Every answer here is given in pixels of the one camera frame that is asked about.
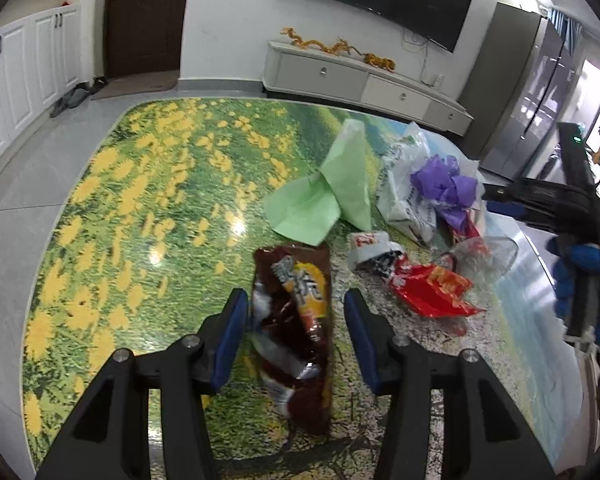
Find golden dragon figurine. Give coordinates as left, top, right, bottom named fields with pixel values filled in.
left=280, top=27, right=363, bottom=57

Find white printed plastic bag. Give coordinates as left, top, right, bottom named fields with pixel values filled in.
left=377, top=122, right=481, bottom=248

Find clear plastic wrapper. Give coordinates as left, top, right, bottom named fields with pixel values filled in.
left=432, top=236, right=520, bottom=291

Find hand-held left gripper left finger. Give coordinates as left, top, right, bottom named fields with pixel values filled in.
left=36, top=287, right=251, bottom=480

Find grey refrigerator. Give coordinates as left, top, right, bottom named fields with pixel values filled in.
left=460, top=2, right=578, bottom=181

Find television cable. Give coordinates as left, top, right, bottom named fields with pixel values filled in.
left=402, top=27, right=431, bottom=83

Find purple plastic bag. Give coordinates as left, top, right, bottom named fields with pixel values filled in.
left=410, top=155, right=486, bottom=231

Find brown doormat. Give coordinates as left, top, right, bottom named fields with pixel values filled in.
left=92, top=71, right=179, bottom=101

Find blue curtain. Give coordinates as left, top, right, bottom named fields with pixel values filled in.
left=550, top=7, right=586, bottom=53

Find golden tiger figurine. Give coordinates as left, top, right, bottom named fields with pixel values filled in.
left=364, top=52, right=397, bottom=72

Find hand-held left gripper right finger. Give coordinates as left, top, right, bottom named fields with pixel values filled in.
left=344, top=287, right=556, bottom=480

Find white floor cabinet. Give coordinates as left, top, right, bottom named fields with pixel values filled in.
left=0, top=0, right=88, bottom=186

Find brown snack packet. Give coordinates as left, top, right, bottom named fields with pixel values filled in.
left=252, top=242, right=335, bottom=436

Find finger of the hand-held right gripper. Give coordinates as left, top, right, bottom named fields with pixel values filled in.
left=482, top=183, right=527, bottom=218

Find grey slippers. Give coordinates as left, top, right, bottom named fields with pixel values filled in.
left=50, top=87, right=91, bottom=118

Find dark brown door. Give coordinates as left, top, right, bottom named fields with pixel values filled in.
left=102, top=0, right=196, bottom=81

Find white television cabinet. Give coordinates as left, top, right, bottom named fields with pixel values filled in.
left=261, top=40, right=475, bottom=137

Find red and white snack packet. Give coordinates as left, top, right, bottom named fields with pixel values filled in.
left=347, top=230, right=487, bottom=318

